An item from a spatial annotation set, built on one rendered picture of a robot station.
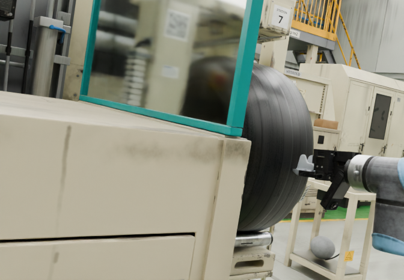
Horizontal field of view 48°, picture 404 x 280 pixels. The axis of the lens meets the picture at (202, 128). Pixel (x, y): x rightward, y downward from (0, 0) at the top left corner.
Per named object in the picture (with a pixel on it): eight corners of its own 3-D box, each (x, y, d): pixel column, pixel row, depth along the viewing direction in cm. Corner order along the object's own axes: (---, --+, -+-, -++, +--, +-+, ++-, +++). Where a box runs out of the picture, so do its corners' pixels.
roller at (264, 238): (175, 246, 133) (182, 254, 130) (178, 232, 132) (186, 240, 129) (263, 241, 153) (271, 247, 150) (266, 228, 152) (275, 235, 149)
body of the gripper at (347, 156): (329, 150, 127) (367, 153, 117) (327, 181, 126) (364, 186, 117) (311, 148, 122) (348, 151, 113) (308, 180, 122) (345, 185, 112)
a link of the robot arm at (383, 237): (427, 258, 104) (432, 204, 105) (398, 260, 98) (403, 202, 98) (390, 249, 112) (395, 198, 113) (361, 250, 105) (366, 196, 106)
